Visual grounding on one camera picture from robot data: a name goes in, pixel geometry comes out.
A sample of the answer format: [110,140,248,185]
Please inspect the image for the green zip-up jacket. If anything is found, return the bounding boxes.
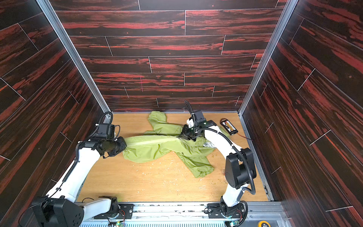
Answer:
[123,111,216,178]

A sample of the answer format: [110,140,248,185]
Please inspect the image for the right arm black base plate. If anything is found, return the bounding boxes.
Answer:
[204,202,247,219]

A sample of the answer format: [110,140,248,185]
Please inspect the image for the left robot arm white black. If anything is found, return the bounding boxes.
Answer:
[29,137,127,227]

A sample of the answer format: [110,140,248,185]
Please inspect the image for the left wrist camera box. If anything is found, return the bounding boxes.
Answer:
[95,124,115,140]

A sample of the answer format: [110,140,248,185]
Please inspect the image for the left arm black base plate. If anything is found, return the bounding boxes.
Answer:
[94,203,134,220]

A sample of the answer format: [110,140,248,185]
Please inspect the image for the black battery pack with label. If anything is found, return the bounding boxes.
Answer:
[220,118,238,135]

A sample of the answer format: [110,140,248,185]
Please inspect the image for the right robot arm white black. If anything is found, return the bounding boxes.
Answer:
[180,122,257,218]

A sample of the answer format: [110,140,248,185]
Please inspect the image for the yellow round tape measure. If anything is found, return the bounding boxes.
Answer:
[258,220,271,227]

